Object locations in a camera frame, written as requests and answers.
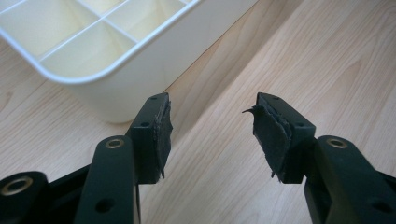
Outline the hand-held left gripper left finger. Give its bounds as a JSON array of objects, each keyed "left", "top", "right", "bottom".
[{"left": 125, "top": 91, "right": 174, "bottom": 185}]

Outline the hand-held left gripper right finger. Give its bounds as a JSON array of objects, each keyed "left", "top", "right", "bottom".
[{"left": 241, "top": 91, "right": 318, "bottom": 185}]

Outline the white divided storage box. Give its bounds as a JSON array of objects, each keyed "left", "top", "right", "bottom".
[{"left": 0, "top": 0, "right": 260, "bottom": 124}]

